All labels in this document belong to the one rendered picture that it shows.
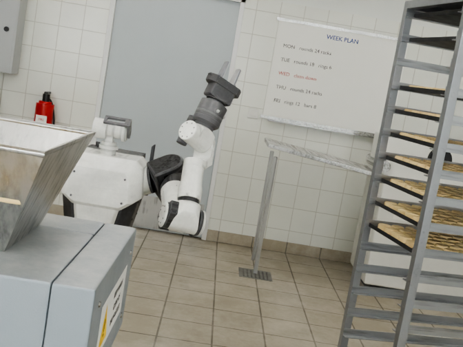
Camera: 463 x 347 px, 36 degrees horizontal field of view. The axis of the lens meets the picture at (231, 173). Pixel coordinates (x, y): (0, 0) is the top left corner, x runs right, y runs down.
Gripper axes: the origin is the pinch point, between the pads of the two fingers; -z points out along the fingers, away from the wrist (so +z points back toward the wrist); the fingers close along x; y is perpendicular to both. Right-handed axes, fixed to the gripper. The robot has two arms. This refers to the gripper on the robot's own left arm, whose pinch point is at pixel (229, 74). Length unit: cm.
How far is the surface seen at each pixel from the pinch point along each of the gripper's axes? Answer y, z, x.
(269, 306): 188, 50, -191
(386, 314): 15, 41, -117
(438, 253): -27, 20, -87
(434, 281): -26, 28, -91
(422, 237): -27, 18, -76
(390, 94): 9, -33, -70
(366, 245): 16, 20, -94
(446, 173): -29, -4, -74
